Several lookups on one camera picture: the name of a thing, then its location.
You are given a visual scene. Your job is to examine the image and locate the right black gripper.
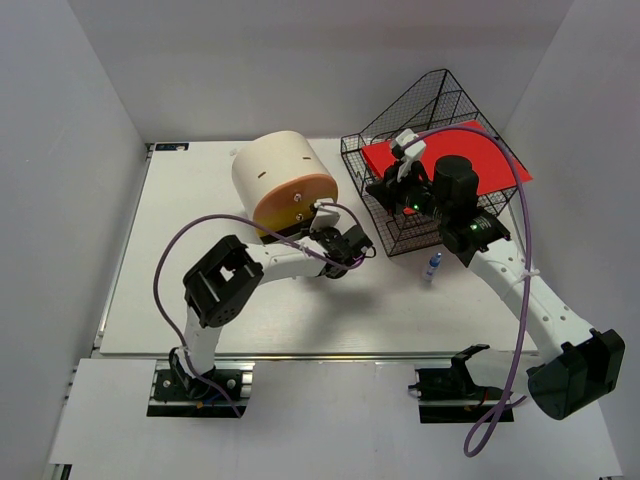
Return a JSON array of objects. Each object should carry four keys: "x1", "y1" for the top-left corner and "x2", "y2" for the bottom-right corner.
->
[{"x1": 366, "y1": 157, "x2": 451, "y2": 224}]

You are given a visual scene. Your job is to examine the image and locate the small blue-capped glue bottle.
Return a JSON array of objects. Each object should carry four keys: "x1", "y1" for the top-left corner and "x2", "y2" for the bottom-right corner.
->
[{"x1": 421, "y1": 252, "x2": 442, "y2": 282}]

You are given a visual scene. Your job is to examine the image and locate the cream round drawer box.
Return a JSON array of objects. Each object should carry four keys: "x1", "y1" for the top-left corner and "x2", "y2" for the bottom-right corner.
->
[{"x1": 231, "y1": 131, "x2": 338, "y2": 244}]

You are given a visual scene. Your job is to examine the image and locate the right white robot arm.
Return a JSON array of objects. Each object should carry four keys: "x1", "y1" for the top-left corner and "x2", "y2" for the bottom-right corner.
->
[{"x1": 366, "y1": 155, "x2": 625, "y2": 420}]

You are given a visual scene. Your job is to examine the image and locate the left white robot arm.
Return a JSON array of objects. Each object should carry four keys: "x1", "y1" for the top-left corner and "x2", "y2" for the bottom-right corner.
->
[{"x1": 170, "y1": 225, "x2": 374, "y2": 400}]

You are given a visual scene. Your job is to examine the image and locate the blue label sticker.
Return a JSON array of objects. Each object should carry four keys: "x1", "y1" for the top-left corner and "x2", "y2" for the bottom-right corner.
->
[{"x1": 154, "y1": 143, "x2": 189, "y2": 151}]

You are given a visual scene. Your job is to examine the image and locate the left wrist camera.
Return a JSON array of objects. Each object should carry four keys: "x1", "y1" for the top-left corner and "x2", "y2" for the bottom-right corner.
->
[{"x1": 309, "y1": 198, "x2": 340, "y2": 233}]

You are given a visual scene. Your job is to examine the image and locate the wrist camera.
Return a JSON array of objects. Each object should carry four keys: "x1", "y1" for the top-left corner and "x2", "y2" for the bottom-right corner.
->
[
  {"x1": 309, "y1": 198, "x2": 340, "y2": 233},
  {"x1": 390, "y1": 129, "x2": 426, "y2": 182}
]

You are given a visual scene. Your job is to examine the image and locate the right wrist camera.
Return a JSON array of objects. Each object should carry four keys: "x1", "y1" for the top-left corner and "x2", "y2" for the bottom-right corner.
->
[{"x1": 390, "y1": 129, "x2": 426, "y2": 182}]

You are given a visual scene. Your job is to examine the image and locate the black wire mesh organizer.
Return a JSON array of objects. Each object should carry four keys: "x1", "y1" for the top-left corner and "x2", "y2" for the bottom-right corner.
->
[{"x1": 340, "y1": 69, "x2": 517, "y2": 257}]

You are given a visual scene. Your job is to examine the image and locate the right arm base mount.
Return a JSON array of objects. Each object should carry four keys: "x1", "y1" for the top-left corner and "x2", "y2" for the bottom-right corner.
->
[{"x1": 407, "y1": 344, "x2": 513, "y2": 424}]

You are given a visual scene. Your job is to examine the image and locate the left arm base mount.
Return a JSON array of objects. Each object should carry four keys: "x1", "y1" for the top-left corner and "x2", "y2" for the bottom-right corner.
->
[{"x1": 146, "y1": 360, "x2": 255, "y2": 419}]

